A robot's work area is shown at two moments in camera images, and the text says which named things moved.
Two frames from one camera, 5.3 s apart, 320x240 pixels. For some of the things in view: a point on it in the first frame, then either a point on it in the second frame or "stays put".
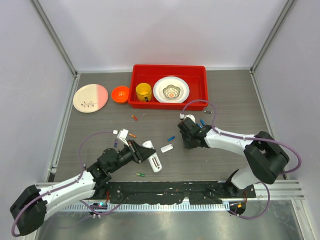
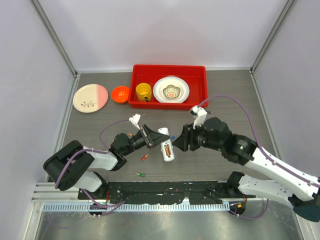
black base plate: [201, 192] stays put
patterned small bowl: [171, 91] stays put
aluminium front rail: [196, 207] stays put
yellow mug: [142, 90] stays put
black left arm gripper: [139, 153] to [153, 138]
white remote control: [154, 160] to [166, 147]
